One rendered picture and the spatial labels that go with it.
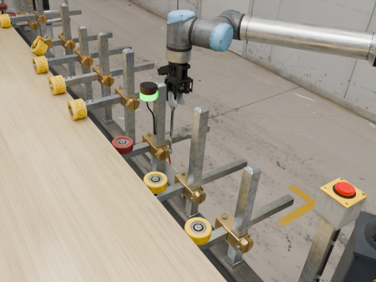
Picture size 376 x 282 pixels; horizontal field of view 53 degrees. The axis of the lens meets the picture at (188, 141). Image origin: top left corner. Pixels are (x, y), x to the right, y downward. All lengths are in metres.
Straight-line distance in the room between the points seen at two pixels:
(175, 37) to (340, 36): 0.52
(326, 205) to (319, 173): 2.15
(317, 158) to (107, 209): 2.24
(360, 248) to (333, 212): 0.82
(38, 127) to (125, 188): 0.51
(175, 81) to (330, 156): 2.07
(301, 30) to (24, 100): 1.18
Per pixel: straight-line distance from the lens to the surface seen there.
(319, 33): 1.31
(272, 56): 4.47
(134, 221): 1.16
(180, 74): 1.36
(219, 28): 1.26
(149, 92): 1.33
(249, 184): 1.07
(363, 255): 1.67
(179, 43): 1.32
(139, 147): 1.51
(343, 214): 0.85
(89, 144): 1.47
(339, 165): 3.17
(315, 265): 1.01
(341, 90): 4.02
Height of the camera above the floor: 1.74
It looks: 34 degrees down
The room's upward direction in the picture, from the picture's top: 4 degrees clockwise
